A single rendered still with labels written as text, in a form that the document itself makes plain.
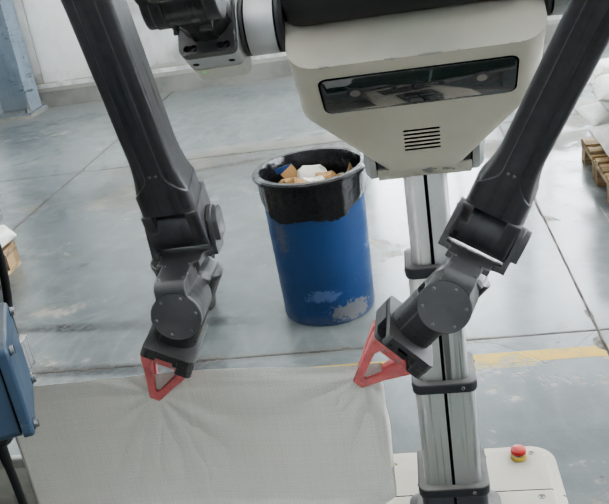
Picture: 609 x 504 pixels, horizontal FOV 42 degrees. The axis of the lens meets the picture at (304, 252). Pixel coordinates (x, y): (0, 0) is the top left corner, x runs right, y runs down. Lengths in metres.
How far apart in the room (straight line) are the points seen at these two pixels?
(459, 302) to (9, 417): 0.44
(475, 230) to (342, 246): 2.36
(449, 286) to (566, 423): 1.92
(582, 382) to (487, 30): 1.88
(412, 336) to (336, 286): 2.37
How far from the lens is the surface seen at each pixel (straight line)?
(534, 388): 2.88
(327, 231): 3.17
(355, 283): 3.33
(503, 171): 0.84
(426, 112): 1.30
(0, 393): 0.71
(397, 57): 1.19
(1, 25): 9.64
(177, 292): 0.87
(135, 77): 0.81
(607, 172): 4.50
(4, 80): 9.76
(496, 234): 0.88
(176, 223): 0.92
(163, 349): 0.98
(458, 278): 0.83
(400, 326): 0.93
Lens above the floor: 1.59
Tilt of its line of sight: 23 degrees down
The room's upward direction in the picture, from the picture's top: 9 degrees counter-clockwise
